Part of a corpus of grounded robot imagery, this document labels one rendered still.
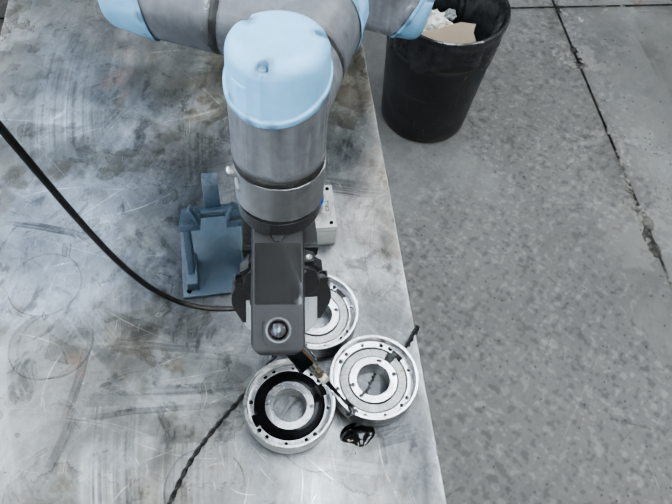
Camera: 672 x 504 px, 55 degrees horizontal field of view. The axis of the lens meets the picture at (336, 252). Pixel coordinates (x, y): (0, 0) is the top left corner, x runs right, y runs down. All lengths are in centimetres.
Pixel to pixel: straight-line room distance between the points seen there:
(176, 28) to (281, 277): 22
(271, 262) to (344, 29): 20
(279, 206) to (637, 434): 144
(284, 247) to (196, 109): 54
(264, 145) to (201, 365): 41
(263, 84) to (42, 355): 54
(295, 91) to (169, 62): 71
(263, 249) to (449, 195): 147
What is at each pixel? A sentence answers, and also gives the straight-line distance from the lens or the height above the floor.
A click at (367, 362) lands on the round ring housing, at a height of 83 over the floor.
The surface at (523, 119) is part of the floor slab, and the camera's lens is 227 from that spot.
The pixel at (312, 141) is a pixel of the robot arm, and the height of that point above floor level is 120.
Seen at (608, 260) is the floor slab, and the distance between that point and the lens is 203.
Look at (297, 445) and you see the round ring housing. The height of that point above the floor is 84.
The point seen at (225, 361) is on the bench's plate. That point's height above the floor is 80.
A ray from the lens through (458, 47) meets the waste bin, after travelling 179.
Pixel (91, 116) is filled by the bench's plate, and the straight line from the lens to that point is 108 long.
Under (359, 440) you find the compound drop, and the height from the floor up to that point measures 80.
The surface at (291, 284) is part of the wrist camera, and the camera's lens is 55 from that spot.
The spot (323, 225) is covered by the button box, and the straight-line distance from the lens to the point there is 86.
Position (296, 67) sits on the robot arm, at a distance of 44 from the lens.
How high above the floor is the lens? 157
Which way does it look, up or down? 59 degrees down
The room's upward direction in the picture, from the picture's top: 7 degrees clockwise
